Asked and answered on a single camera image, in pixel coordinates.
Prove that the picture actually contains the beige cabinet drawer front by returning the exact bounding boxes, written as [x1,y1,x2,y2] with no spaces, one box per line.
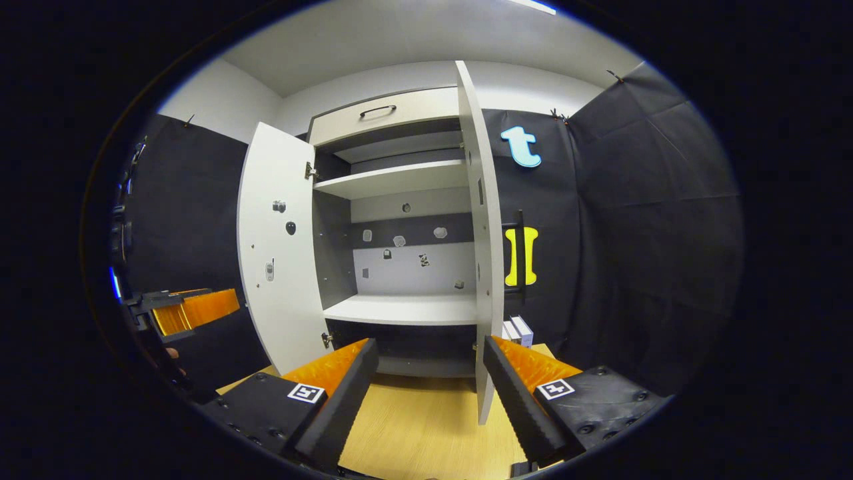
[307,87,462,148]

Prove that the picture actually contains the white cabinet shelf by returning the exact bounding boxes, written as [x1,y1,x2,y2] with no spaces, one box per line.
[323,293,479,328]
[313,159,471,201]

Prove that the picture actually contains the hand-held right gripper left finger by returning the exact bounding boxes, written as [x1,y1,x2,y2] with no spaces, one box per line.
[200,337,380,471]

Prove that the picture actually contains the beige double-door shoe cabinet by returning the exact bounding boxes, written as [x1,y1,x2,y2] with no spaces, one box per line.
[237,60,506,426]

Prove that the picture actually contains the beige cabinet door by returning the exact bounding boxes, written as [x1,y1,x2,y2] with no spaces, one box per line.
[237,121,335,377]
[454,60,506,426]

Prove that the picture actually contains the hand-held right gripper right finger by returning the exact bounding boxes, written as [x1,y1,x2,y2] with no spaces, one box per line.
[481,335,671,468]

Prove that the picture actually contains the black door handle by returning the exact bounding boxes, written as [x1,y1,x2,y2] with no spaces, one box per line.
[501,209,526,295]

